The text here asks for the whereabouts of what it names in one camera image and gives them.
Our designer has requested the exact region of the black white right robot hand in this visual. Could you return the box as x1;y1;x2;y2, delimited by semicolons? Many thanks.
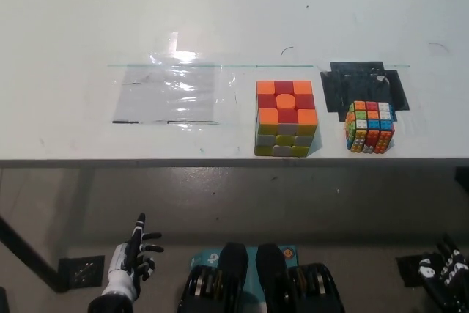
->
417;232;469;313

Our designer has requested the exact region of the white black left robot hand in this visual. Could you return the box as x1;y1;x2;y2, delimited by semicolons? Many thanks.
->
100;212;165;301

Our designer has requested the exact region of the small studded multicolour cube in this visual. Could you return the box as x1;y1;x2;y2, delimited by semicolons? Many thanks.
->
344;100;396;155

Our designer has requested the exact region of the large orange red puzzle cube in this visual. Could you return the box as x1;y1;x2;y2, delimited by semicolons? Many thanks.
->
254;80;319;158

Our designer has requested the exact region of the black diagonal table leg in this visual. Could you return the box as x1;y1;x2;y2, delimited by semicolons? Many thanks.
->
0;213;70;294

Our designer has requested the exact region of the clear plastic sheet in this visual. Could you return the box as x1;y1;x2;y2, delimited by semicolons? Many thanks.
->
111;62;220;125

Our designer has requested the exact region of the black tape patch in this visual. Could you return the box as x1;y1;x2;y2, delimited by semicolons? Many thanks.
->
320;61;410;123

